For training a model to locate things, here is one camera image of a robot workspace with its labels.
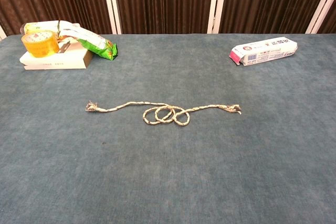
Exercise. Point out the green white snack bag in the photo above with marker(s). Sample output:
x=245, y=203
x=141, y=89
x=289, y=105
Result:
x=89, y=41

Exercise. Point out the yellow adhesive tape roll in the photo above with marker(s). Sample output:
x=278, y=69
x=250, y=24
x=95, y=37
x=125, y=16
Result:
x=42, y=48

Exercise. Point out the flat white cardboard box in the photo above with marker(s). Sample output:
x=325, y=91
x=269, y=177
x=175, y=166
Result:
x=52, y=62

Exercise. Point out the white pink paper package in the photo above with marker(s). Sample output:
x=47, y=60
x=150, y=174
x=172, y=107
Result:
x=262, y=51

